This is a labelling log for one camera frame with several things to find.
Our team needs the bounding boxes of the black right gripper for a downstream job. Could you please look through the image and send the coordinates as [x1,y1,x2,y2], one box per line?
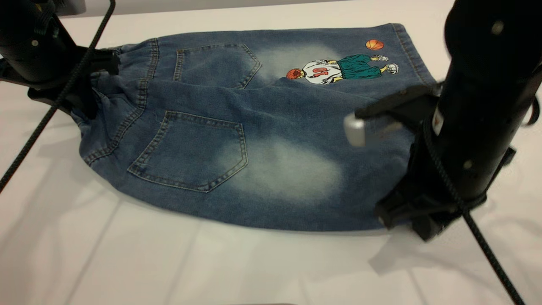
[406,0,542,213]

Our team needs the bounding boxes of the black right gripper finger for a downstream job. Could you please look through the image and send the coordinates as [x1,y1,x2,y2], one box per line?
[412,202,462,243]
[376,186,424,230]

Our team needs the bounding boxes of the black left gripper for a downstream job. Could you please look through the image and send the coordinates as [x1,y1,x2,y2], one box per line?
[0,0,122,120]

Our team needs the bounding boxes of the blue denim shorts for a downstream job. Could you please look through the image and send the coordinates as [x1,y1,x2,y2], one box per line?
[70,23,441,233]

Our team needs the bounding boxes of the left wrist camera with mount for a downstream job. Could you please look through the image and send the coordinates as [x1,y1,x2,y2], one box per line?
[55,0,86,16]

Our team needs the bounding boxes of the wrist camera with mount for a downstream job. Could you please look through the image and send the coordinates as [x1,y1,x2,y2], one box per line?
[55,0,86,16]
[344,85,441,148]

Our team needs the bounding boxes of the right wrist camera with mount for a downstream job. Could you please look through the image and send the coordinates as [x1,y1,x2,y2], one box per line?
[344,85,441,148]

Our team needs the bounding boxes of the black braided left cable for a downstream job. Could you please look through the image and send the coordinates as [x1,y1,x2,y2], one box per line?
[0,0,117,193]

